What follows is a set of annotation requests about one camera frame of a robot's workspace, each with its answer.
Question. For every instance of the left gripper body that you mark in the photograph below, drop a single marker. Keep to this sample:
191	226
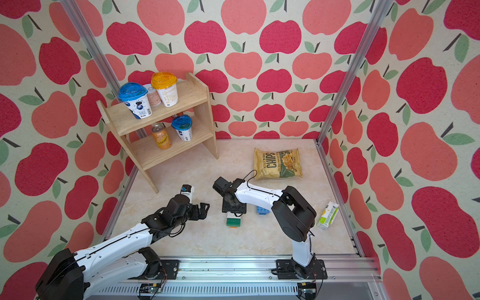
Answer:
194	213

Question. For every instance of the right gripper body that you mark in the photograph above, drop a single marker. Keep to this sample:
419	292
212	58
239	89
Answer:
235	209

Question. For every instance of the white lego brick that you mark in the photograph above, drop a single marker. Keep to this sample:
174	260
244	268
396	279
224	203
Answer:
231	215

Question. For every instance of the green lego brick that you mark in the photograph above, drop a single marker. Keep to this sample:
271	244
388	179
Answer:
233	222

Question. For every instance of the light blue lego brick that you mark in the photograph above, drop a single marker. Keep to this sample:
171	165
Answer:
262	211

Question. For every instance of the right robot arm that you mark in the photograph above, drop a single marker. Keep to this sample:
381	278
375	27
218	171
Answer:
293	213

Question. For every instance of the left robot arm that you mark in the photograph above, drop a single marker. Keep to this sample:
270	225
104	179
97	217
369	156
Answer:
77	275

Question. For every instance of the yellow chips bag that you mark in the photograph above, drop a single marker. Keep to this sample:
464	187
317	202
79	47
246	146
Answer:
281	164

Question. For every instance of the orange soda can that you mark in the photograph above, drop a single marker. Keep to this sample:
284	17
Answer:
161	137

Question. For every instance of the blue lid yogurt cup lower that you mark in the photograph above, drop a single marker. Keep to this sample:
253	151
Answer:
182	126

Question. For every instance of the blue lid yogurt cup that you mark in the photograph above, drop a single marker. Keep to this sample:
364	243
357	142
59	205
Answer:
182	126
134	96

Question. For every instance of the wooden two-tier shelf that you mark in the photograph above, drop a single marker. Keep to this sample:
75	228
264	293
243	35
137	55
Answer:
144	153

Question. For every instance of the small green white carton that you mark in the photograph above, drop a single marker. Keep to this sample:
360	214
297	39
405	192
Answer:
328	216

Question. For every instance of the pink yogurt cup behind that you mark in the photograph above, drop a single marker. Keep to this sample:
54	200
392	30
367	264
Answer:
153	96

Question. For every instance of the blue lid yogurt cup upper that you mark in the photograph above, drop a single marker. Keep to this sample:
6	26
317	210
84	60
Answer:
134	96

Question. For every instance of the orange lid yogurt cup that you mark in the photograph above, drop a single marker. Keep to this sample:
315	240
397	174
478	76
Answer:
165	85

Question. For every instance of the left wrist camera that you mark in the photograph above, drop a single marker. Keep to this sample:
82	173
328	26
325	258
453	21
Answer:
188	191

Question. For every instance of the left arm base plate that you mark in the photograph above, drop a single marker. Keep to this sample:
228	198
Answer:
161	270

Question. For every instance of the aluminium front rail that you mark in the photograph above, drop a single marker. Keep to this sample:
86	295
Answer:
349	277

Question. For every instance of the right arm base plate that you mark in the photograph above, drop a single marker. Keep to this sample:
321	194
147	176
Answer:
288	269

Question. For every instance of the left aluminium corner post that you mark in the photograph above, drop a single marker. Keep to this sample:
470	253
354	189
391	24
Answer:
91	104

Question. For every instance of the aluminium corner post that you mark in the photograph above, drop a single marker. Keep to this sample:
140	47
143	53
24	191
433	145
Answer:
91	104
372	28

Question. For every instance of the right aluminium corner post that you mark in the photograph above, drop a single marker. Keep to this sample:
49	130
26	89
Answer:
372	28

